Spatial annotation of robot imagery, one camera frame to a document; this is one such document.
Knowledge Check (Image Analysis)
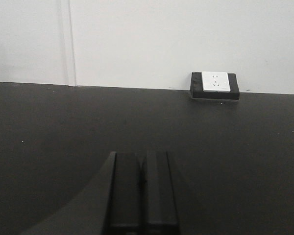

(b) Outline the white power socket black box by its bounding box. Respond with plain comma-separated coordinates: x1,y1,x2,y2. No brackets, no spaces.
190,71,240,100

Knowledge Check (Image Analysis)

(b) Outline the white wall trim strip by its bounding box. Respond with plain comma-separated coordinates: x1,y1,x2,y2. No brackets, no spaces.
60,0,77,87

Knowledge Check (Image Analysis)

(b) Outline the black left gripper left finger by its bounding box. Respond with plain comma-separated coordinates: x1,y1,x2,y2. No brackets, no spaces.
105,153,142,235

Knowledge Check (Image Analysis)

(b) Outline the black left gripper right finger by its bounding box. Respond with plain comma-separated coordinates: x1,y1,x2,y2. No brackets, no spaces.
142,152,179,235

